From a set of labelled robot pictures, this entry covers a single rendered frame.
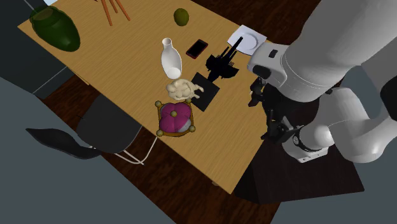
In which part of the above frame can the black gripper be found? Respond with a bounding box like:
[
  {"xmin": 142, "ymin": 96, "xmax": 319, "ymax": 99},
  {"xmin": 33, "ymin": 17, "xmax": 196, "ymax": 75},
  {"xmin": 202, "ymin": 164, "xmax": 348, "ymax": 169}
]
[{"xmin": 247, "ymin": 77, "xmax": 304, "ymax": 144}]

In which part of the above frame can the dark robot stand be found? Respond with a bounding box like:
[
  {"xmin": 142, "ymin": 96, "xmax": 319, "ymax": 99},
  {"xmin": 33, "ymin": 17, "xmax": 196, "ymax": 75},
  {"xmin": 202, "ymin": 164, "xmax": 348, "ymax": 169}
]
[{"xmin": 233, "ymin": 136, "xmax": 365, "ymax": 206}]

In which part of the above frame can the white square plate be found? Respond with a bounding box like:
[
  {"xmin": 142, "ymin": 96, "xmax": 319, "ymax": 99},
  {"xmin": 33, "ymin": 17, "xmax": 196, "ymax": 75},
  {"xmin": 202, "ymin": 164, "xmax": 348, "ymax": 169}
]
[{"xmin": 226, "ymin": 24, "xmax": 268, "ymax": 57}]

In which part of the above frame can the beige figure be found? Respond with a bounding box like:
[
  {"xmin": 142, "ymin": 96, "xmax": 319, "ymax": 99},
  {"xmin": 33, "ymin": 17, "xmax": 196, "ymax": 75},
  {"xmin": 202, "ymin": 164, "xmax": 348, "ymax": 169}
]
[{"xmin": 165, "ymin": 78, "xmax": 205, "ymax": 102}]

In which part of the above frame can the black phone with red edge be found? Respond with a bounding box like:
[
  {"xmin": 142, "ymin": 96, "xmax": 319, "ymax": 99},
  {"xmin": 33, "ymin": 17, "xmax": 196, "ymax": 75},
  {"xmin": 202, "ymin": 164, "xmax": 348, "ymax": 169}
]
[{"xmin": 185, "ymin": 39, "xmax": 209, "ymax": 60}]

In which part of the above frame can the white vase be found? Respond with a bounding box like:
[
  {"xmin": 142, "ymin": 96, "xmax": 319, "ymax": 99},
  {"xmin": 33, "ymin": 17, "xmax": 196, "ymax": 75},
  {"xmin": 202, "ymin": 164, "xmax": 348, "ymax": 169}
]
[{"xmin": 160, "ymin": 37, "xmax": 183, "ymax": 80}]

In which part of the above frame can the green round fruit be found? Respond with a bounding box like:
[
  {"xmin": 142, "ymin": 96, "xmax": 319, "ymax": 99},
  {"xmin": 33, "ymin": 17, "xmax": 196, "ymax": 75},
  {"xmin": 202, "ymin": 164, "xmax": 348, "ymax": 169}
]
[{"xmin": 173, "ymin": 8, "xmax": 190, "ymax": 27}]

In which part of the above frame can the wooden table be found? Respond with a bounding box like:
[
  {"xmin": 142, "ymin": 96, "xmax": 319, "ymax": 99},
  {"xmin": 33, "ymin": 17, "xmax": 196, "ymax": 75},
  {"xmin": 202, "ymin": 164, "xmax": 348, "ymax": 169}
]
[{"xmin": 17, "ymin": 0, "xmax": 274, "ymax": 195}]

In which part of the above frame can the black chair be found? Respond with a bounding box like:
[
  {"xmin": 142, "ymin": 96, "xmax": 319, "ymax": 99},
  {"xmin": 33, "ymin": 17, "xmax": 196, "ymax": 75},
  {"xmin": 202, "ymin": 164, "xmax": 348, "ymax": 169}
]
[{"xmin": 25, "ymin": 94, "xmax": 158, "ymax": 166}]

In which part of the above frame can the dark green vase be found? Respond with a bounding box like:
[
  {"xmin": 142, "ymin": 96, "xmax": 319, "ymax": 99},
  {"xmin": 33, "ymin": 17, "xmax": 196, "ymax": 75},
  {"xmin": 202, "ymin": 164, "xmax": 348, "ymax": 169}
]
[{"xmin": 29, "ymin": 5, "xmax": 81, "ymax": 53}]

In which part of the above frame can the magenta cushion in golden frame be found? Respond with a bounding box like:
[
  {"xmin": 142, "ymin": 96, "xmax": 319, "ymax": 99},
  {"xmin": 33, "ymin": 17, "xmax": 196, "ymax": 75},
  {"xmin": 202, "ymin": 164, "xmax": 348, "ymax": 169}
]
[{"xmin": 154, "ymin": 99, "xmax": 197, "ymax": 138}]

